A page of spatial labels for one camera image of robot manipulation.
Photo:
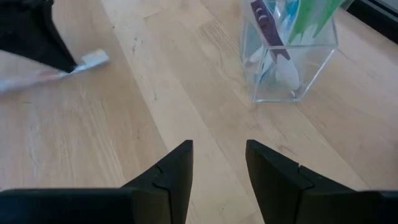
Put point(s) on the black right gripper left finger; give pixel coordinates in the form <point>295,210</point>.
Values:
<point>161,193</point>

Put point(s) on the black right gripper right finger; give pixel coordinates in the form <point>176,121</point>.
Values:
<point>286,193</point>

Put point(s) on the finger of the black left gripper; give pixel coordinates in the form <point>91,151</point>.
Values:
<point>28,28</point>

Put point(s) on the orange white toothbrush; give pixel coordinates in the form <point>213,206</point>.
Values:
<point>93,59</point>

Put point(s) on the green white toothbrush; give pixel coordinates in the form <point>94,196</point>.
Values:
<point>303,18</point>
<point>326,15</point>

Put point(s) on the blue white toothbrush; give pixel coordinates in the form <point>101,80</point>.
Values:
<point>292,7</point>

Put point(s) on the clear acrylic holder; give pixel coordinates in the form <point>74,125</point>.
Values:
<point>314,68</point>

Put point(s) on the purple white toothbrush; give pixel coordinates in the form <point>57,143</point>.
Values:
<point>269,28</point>

